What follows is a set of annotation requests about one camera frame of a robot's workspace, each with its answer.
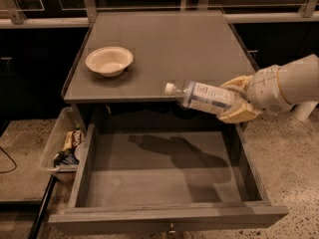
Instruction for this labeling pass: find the white paper bowl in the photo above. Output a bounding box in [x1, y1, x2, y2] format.
[85, 47, 134, 78]

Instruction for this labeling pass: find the grey cabinet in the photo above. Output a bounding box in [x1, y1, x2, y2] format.
[64, 11, 257, 128]

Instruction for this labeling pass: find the clear plastic storage bin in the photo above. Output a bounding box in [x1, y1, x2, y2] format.
[41, 107, 84, 182]

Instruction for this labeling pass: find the metal railing frame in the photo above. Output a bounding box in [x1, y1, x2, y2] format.
[0, 0, 319, 28]

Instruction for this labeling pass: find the dark packet in bin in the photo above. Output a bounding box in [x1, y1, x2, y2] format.
[53, 148, 79, 166]

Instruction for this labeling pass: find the grey open top drawer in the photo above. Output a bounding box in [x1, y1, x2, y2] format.
[49, 125, 288, 235]

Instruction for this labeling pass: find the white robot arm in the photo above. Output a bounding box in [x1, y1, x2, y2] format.
[217, 55, 319, 123]

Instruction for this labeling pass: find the blue plastic water bottle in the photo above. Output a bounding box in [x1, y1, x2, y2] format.
[164, 81, 241, 115]

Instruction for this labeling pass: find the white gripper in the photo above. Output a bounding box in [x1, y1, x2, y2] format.
[217, 65, 292, 123]

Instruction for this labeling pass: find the black cable on floor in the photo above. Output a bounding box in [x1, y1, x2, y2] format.
[0, 145, 18, 174]

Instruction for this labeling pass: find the snack bag in bin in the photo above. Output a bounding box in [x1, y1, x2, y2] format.
[63, 129, 85, 150]

